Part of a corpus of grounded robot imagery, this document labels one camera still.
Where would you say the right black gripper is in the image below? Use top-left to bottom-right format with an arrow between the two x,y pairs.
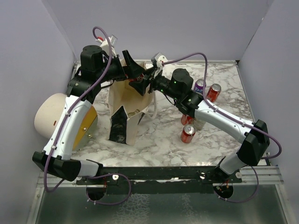
129,67 -> 181,102

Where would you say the purple fanta can two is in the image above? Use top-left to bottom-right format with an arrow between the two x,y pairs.
193,78 -> 205,95

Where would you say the clear glass bottle two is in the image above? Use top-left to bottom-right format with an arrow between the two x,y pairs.
128,110 -> 140,118

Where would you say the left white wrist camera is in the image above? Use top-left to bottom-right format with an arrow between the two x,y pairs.
96,35 -> 118,57

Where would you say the clear glass bottle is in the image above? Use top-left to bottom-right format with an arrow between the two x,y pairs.
193,118 -> 206,131

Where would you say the purple cable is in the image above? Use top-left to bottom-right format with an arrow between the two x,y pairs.
161,51 -> 283,203
43,26 -> 132,206

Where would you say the cream cylindrical container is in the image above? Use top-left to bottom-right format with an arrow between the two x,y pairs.
34,93 -> 98,151

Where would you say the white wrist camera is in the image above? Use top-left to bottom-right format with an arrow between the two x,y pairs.
151,52 -> 168,76
96,35 -> 118,57

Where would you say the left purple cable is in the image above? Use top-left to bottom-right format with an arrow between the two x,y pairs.
43,26 -> 132,206

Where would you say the red cola can two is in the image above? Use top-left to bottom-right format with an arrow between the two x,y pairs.
206,84 -> 221,102

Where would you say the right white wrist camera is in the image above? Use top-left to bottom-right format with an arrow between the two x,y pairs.
151,52 -> 168,76

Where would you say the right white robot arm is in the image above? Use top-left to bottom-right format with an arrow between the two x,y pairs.
129,68 -> 270,182

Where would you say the beige canvas tote bag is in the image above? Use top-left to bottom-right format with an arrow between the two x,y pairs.
106,80 -> 157,146

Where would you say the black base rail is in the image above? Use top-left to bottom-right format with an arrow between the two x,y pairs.
76,166 -> 242,195

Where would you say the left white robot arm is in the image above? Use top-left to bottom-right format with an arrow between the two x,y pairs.
32,45 -> 144,184

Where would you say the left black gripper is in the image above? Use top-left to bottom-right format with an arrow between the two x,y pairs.
96,49 -> 144,83

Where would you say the red cola can four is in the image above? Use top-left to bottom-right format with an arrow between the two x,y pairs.
181,114 -> 194,126

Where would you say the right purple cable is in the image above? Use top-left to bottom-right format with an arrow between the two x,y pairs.
161,51 -> 283,203

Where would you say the red cola can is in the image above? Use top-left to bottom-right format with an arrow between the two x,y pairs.
180,125 -> 196,143

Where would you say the red cola can three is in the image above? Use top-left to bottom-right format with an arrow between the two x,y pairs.
129,74 -> 144,82

